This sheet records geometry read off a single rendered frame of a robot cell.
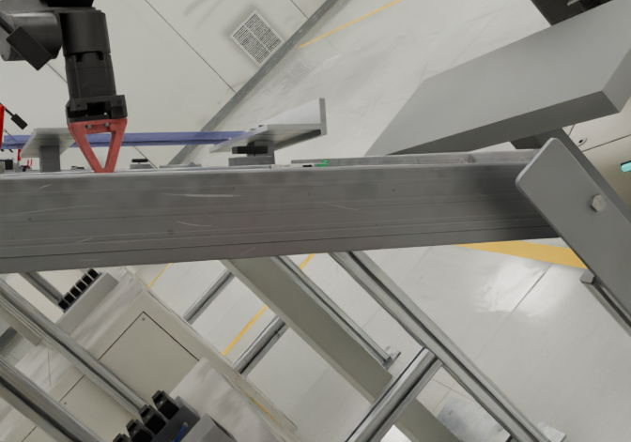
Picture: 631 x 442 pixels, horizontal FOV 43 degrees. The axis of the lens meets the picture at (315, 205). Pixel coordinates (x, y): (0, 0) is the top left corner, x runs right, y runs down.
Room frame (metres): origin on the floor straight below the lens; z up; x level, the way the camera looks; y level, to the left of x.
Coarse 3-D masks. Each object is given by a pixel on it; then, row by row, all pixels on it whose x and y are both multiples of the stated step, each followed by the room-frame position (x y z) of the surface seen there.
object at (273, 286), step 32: (256, 288) 1.42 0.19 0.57; (288, 288) 1.43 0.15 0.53; (288, 320) 1.43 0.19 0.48; (320, 320) 1.43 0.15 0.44; (320, 352) 1.44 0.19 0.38; (352, 352) 1.42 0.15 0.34; (352, 384) 1.45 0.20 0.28; (384, 384) 1.42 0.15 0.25; (416, 416) 1.42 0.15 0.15; (448, 416) 1.56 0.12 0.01; (480, 416) 1.47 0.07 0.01
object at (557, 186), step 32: (544, 160) 0.54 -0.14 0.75; (576, 160) 0.54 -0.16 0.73; (544, 192) 0.53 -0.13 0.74; (576, 192) 0.54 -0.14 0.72; (576, 224) 0.53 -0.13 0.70; (608, 224) 0.54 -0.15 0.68; (608, 256) 0.53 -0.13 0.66; (608, 288) 0.53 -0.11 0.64; (416, 352) 1.29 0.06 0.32; (416, 384) 1.25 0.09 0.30; (160, 416) 1.01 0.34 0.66; (192, 416) 1.00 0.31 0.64; (384, 416) 1.23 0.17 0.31
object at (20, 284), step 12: (24, 168) 5.71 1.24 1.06; (84, 168) 6.14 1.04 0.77; (12, 276) 5.48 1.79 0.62; (48, 276) 5.33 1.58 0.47; (60, 276) 5.34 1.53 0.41; (72, 276) 5.35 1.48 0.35; (24, 288) 5.30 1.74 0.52; (60, 288) 5.33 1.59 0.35; (36, 300) 5.29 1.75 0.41; (48, 300) 5.30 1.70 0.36; (48, 312) 5.29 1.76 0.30; (60, 312) 5.30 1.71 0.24
